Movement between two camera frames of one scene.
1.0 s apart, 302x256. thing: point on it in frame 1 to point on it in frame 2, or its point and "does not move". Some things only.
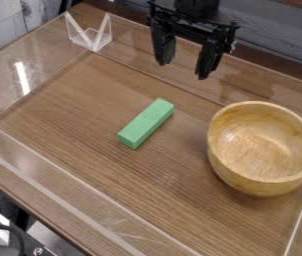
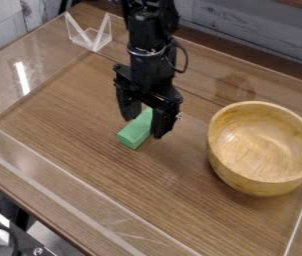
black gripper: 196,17 to 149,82
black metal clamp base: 33,247 does not move
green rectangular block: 134,134 does not move
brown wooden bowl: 262,146 does not move
